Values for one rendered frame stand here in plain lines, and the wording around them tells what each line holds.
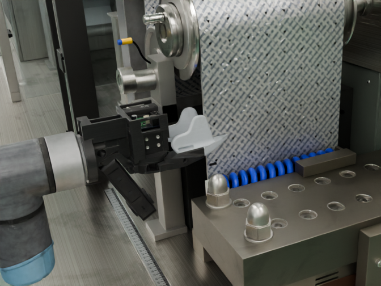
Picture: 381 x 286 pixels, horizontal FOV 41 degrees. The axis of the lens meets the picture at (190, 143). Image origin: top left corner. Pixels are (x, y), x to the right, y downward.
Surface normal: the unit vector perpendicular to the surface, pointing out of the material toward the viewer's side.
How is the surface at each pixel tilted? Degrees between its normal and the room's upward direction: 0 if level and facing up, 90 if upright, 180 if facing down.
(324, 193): 0
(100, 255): 0
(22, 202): 90
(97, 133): 90
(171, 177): 90
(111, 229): 0
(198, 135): 90
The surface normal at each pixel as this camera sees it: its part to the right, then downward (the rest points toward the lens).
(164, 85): 0.38, 0.34
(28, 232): 0.60, 0.28
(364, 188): -0.07, -0.92
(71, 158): 0.29, -0.14
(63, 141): 0.11, -0.67
